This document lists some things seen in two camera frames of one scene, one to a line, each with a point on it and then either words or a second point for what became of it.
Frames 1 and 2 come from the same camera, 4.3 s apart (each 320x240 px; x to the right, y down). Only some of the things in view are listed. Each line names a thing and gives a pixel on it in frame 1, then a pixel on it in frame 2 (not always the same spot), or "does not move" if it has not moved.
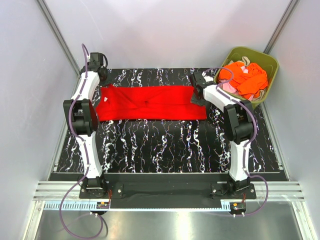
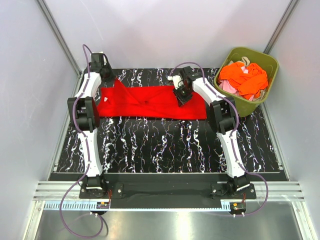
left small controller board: (102, 205) does not move
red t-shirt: (133, 102) does not move
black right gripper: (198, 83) to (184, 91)
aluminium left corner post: (50, 20) does not move
